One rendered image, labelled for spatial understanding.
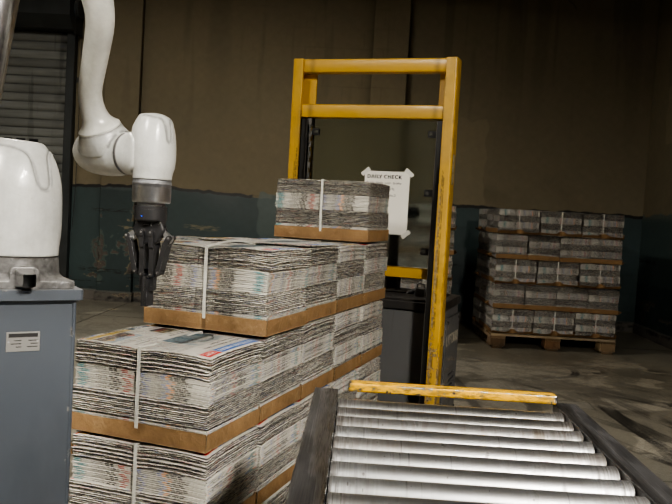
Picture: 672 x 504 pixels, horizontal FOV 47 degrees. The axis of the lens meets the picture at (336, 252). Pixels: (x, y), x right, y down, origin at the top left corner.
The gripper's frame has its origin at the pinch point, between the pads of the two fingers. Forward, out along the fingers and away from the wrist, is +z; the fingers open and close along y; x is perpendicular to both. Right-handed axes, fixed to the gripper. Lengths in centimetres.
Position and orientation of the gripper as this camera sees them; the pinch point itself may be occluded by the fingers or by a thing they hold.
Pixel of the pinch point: (147, 290)
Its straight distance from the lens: 187.7
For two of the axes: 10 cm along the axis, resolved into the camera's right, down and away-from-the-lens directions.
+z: -0.6, 10.0, 0.5
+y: -9.4, -0.7, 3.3
